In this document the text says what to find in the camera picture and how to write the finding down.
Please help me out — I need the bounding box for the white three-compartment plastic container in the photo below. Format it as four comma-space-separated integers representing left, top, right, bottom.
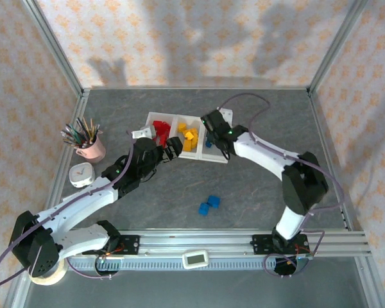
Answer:
146, 110, 234, 164

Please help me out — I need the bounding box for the grey slotted cable duct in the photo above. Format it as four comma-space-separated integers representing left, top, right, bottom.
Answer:
65, 256, 309, 272

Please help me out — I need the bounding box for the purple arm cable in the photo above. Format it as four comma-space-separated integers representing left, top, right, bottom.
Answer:
0, 130, 139, 289
216, 92, 346, 278

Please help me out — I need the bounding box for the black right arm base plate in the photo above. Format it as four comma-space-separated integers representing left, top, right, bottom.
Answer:
252, 233, 310, 256

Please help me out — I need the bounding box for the black pencil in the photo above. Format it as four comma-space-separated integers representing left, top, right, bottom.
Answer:
76, 117, 90, 141

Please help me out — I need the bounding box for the white pencil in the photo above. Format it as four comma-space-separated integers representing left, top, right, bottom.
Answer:
60, 130, 78, 144

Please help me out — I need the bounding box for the beige masking tape roll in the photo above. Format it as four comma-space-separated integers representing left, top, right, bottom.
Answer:
28, 259, 68, 286

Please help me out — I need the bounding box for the pink cup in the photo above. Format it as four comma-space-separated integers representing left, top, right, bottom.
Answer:
75, 133, 107, 164

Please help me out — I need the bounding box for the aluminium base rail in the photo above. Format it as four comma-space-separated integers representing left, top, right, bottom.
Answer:
22, 229, 373, 257

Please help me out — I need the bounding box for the white square clock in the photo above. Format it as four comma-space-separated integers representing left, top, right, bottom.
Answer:
69, 162, 96, 189

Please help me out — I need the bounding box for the white digital timer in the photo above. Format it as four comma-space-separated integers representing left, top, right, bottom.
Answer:
182, 250, 210, 270

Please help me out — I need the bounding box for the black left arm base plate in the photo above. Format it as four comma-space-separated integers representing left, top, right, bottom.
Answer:
81, 234, 141, 257

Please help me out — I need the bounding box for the aluminium frame post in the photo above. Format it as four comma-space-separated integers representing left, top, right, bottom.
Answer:
307, 0, 370, 96

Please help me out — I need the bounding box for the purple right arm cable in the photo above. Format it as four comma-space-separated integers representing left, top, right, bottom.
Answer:
216, 92, 346, 278

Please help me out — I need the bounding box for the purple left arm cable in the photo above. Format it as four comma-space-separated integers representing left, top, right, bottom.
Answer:
0, 130, 139, 289

